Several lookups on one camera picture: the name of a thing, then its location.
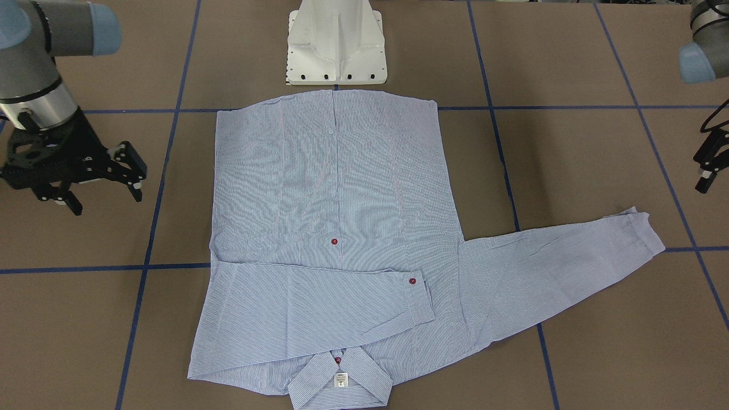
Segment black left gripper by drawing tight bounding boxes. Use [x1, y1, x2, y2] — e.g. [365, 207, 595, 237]
[693, 128, 728, 194]

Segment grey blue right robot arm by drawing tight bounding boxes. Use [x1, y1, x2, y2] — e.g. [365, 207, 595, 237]
[1, 1, 148, 216]

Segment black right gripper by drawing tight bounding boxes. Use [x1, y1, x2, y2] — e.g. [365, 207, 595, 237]
[2, 111, 148, 216]

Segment blue striped button shirt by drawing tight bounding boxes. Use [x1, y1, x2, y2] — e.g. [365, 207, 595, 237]
[187, 90, 666, 409]

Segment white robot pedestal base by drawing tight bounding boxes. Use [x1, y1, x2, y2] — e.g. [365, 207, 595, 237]
[285, 1, 388, 85]

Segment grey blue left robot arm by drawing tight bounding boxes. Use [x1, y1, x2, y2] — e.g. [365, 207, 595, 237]
[678, 1, 728, 194]

